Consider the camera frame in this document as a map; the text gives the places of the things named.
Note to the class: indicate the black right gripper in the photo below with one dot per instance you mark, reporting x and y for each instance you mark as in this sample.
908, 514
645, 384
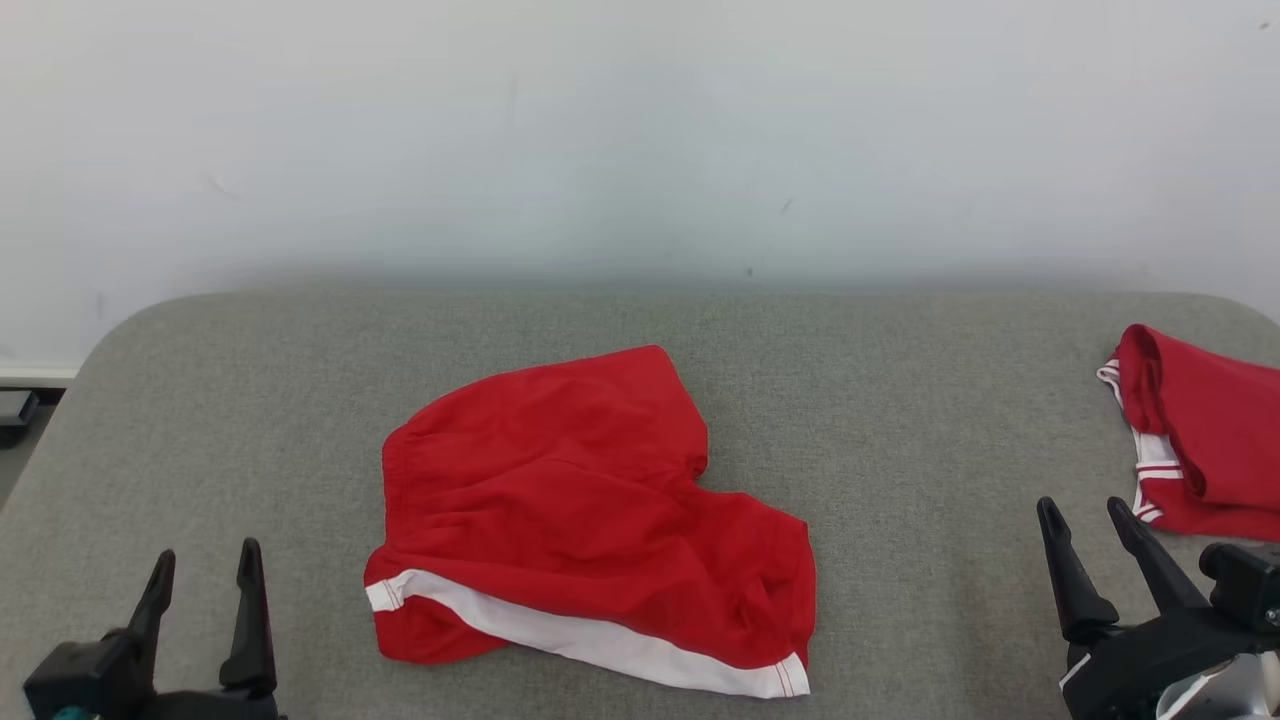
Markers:
1140, 660

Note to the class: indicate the red shorts white stripe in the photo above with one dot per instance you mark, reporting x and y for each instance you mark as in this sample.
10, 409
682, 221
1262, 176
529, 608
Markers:
560, 500

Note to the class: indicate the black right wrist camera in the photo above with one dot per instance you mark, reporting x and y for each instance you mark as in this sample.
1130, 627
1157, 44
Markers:
1245, 585

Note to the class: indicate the red Bulls 23 jersey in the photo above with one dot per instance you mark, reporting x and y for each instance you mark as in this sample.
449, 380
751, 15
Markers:
1220, 440

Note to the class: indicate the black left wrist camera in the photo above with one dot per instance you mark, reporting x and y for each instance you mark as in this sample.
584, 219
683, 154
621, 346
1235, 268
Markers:
90, 680

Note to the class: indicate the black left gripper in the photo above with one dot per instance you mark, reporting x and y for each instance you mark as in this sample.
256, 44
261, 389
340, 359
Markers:
220, 708

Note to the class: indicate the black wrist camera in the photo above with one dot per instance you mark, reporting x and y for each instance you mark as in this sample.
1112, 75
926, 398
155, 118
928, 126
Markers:
90, 680
1245, 585

